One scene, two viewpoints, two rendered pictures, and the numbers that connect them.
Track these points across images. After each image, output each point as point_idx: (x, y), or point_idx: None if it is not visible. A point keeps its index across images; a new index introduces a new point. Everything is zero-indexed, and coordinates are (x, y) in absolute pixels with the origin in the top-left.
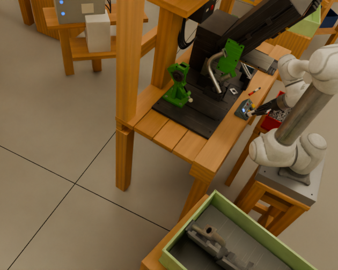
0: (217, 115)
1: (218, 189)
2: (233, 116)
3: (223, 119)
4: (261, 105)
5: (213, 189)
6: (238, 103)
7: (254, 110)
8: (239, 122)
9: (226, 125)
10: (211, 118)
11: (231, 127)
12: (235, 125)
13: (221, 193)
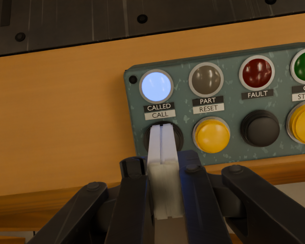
0: (45, 13)
1: (181, 229)
2: (113, 82)
3: (41, 53)
4: (249, 193)
5: (171, 220)
6: (259, 38)
7: (151, 157)
8: (90, 140)
9: (10, 90)
10: (9, 4)
11: (11, 122)
12: (45, 130)
13: (178, 242)
